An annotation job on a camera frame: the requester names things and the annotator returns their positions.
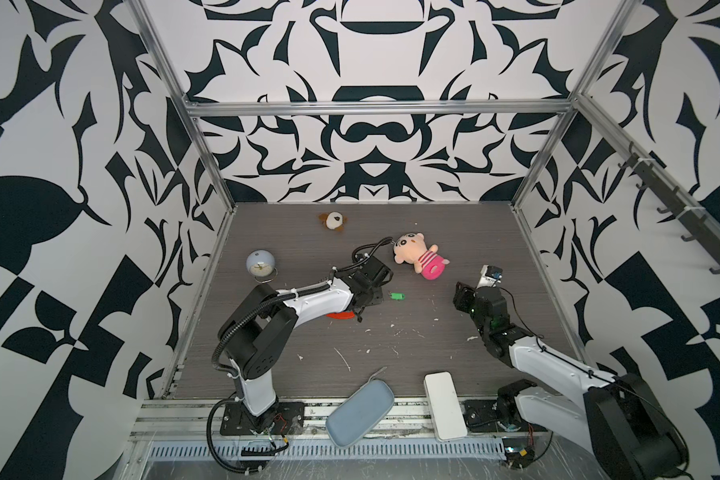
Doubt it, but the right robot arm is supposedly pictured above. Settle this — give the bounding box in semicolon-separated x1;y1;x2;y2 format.
453;282;690;479

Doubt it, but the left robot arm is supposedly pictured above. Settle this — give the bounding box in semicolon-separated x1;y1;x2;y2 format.
211;256;393;419

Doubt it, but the pink plush doll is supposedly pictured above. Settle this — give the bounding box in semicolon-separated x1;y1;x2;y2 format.
393;232;450;280

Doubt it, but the brown white plush toy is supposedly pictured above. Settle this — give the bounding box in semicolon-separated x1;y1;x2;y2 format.
318;211;348;232

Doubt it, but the white dome timer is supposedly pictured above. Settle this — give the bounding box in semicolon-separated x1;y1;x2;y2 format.
245;249;278;283

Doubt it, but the white rectangular box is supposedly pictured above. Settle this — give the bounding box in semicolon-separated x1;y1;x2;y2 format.
423;372;468;442

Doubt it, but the grey glasses case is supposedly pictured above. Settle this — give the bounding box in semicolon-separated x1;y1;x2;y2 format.
325;379;395;448

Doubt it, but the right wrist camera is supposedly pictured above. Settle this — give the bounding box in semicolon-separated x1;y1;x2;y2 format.
477;265;503;288

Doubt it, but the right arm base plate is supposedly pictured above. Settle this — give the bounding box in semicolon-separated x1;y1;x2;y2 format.
460;398;547;434

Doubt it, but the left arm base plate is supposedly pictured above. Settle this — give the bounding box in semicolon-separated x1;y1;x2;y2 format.
219;401;306;436

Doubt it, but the wall hook rack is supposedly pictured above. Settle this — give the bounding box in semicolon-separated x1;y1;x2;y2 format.
619;141;720;275

